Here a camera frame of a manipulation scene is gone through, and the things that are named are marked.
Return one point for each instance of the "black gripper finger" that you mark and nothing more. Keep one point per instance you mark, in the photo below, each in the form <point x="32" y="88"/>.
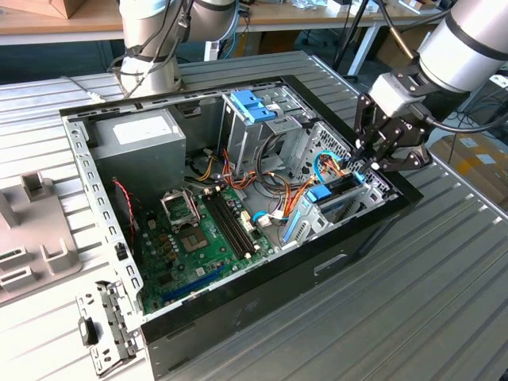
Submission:
<point x="363" y="119"/>
<point x="416" y="160"/>

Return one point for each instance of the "hard disk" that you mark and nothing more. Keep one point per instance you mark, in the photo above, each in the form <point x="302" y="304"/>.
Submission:
<point x="319" y="194"/>

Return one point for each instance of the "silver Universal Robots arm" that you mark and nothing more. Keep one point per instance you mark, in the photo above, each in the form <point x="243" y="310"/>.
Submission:
<point x="147" y="28"/>

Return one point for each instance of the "metal disk bay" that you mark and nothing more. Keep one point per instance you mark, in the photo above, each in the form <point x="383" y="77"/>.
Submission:
<point x="317" y="217"/>

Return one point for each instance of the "cardboard box with label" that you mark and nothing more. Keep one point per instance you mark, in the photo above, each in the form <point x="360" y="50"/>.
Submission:
<point x="476" y="158"/>

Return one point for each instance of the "black tripod stand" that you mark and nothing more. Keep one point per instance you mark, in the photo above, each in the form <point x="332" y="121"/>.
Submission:
<point x="346" y="43"/>

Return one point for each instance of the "black chair base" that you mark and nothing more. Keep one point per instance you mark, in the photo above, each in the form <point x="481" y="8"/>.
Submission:
<point x="313" y="39"/>

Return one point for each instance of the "wooden desk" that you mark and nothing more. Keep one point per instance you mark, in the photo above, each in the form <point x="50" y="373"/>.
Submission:
<point x="309" y="18"/>

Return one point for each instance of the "blue drive cage latch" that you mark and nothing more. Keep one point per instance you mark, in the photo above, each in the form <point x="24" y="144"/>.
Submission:
<point x="248" y="105"/>

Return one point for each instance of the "metal drive cage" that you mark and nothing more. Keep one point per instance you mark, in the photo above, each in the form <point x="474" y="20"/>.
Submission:
<point x="246" y="147"/>

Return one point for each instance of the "black RAM slot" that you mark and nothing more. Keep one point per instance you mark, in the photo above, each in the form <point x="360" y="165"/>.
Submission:
<point x="226" y="226"/>
<point x="235" y="222"/>

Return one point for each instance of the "black open PC case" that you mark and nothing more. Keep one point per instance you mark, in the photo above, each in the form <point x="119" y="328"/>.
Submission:
<point x="278" y="301"/>

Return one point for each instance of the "CPU socket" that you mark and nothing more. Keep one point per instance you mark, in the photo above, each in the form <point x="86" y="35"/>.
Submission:
<point x="192" y="241"/>

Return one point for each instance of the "grey power supply unit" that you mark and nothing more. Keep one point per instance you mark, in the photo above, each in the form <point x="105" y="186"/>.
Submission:
<point x="139" y="158"/>

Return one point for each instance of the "green motherboard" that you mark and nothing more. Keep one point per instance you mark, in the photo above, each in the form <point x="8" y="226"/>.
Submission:
<point x="186" y="274"/>

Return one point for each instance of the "blue expansion slot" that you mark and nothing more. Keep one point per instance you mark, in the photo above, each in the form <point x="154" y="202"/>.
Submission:
<point x="194" y="283"/>

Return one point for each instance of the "black case fan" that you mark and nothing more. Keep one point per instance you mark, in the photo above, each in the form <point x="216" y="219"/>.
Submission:
<point x="125" y="214"/>

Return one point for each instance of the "cardboard box on desk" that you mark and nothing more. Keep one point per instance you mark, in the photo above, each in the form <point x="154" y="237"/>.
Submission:
<point x="67" y="8"/>

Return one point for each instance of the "grey parts rack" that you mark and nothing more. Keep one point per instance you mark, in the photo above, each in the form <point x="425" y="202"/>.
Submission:
<point x="31" y="222"/>

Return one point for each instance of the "green RAM stick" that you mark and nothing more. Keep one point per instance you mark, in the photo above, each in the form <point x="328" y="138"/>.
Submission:
<point x="8" y="256"/>

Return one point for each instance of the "metal card retention bracket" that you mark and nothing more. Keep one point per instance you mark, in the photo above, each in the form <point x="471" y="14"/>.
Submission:
<point x="115" y="317"/>

